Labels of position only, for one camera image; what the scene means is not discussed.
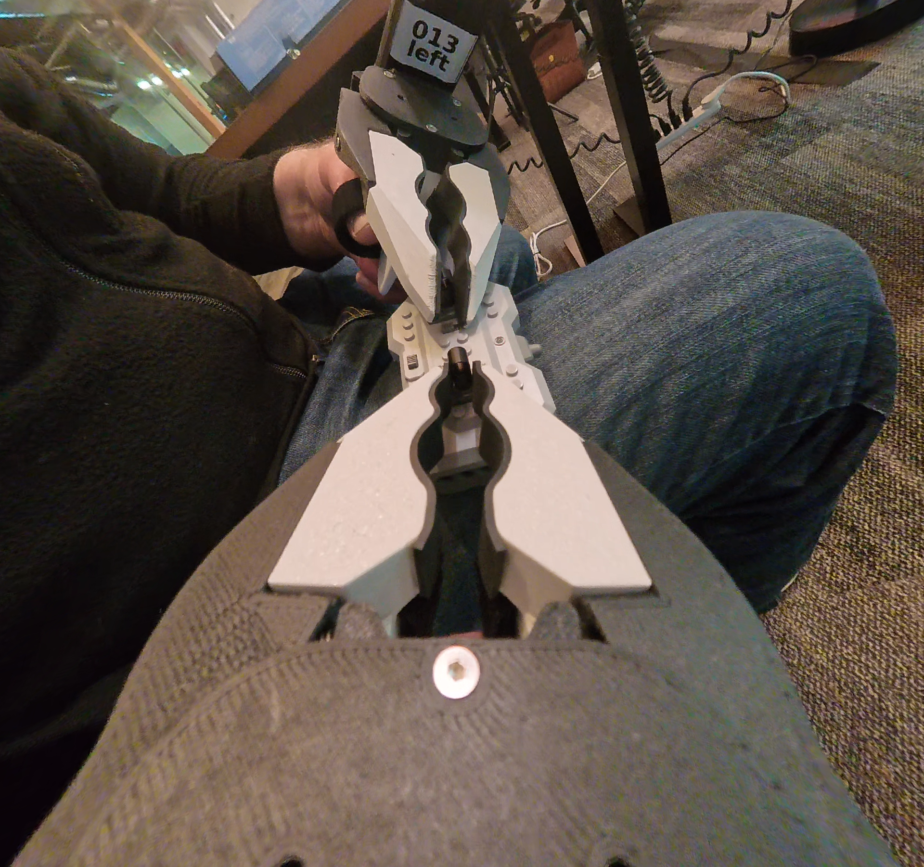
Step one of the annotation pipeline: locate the black table frame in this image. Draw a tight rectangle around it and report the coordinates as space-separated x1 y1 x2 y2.
484 0 677 264

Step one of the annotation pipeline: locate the black round stand base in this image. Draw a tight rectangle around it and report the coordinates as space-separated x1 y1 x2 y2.
787 0 924 59

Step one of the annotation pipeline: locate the person's left hand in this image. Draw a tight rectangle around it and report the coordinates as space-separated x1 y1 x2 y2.
275 142 398 302

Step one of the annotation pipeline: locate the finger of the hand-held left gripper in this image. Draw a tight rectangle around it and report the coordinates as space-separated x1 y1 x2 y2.
364 128 451 326
441 145 513 326

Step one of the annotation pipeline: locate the grey remote controller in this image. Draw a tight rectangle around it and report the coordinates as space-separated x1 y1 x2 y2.
383 290 554 478

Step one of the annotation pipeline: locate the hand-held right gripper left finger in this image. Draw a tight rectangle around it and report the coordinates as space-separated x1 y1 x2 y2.
268 369 443 622

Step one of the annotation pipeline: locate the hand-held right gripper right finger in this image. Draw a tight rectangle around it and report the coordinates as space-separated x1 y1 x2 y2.
481 366 654 622

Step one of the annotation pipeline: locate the white power strip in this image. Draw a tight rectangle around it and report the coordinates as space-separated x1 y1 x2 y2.
657 70 792 160

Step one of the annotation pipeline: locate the person's blue jeans leg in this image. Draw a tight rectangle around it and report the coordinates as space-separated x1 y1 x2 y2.
282 210 899 615

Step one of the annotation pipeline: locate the white cable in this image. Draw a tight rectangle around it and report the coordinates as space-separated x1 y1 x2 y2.
527 160 636 283

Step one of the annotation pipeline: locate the black coiled cable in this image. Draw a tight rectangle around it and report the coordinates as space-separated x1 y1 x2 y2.
499 0 867 182

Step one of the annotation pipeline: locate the brown leather bag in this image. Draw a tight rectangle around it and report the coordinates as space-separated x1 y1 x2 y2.
527 15 586 103

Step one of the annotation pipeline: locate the person's left forearm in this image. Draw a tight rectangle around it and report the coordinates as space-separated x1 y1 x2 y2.
58 102 297 276

